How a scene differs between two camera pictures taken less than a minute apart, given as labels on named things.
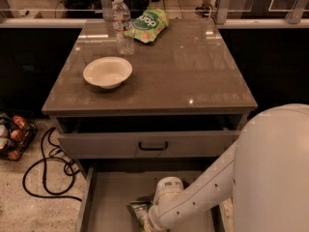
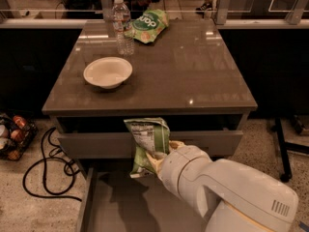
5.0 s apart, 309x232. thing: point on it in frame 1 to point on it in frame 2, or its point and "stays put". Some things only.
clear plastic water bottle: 122,25 stays put
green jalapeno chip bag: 140,209 to 148,135
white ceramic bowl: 108,72 stays put
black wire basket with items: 17,130 stays put
